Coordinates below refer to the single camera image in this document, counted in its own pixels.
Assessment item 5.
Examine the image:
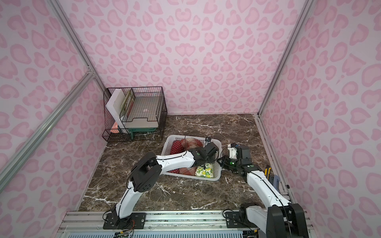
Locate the green lemon print skirt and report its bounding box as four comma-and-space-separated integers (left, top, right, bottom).
195, 163, 214, 179

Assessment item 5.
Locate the red plaid skirt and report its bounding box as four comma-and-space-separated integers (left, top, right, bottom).
180, 138, 203, 176

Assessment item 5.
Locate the red polka dot skirt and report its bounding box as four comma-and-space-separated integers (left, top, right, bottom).
169, 140, 185, 174

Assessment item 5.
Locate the white plastic basket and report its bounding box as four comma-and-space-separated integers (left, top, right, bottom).
161, 135, 222, 181

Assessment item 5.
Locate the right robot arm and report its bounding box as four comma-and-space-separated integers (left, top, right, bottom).
218, 143, 309, 238

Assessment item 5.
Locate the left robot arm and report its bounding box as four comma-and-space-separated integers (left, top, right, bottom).
112, 142, 219, 221

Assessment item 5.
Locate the yellow black utility knife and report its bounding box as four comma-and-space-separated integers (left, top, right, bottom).
264, 166, 271, 180

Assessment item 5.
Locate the green stand under tray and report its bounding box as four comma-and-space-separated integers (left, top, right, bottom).
117, 127, 157, 140

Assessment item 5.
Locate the white tray in basket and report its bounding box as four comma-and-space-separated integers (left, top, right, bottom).
120, 96, 163, 129

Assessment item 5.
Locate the green book in basket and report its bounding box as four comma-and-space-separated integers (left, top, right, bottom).
120, 89, 136, 118

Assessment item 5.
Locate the white foam board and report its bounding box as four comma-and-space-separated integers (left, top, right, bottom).
106, 88, 125, 129

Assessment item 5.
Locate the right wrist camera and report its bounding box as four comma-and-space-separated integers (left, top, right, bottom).
228, 143, 238, 160

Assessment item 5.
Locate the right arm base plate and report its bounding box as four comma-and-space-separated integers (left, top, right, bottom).
222, 209, 249, 229

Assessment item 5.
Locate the black wire basket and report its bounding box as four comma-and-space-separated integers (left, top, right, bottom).
102, 86, 168, 142

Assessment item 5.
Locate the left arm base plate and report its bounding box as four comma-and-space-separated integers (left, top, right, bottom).
103, 213, 146, 230

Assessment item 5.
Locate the aluminium front rail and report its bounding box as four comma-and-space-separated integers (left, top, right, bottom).
55, 210, 316, 238

